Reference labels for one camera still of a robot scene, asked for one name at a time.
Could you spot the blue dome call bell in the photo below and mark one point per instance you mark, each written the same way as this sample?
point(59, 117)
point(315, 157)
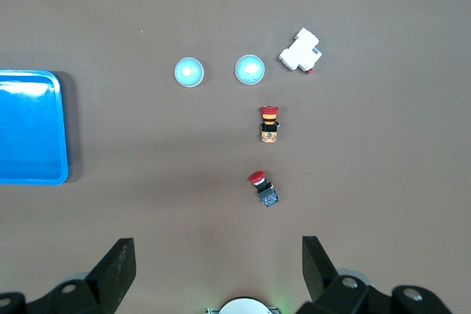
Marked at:
point(188, 72)
point(250, 70)

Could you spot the red emergency button grey base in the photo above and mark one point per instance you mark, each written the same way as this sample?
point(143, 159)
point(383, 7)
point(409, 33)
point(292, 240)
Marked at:
point(264, 189)

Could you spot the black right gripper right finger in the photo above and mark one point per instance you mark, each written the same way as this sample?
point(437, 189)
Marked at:
point(324, 281)

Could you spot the red emergency button orange base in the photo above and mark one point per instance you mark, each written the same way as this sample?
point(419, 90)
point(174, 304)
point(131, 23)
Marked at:
point(269, 124)

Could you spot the blue plastic tray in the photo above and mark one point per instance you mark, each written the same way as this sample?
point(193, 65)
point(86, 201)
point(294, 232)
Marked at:
point(31, 126)

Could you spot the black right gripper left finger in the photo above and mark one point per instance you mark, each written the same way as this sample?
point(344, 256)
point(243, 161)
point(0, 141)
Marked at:
point(112, 277)

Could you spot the white circuit breaker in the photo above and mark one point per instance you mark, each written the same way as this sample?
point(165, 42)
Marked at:
point(300, 51)

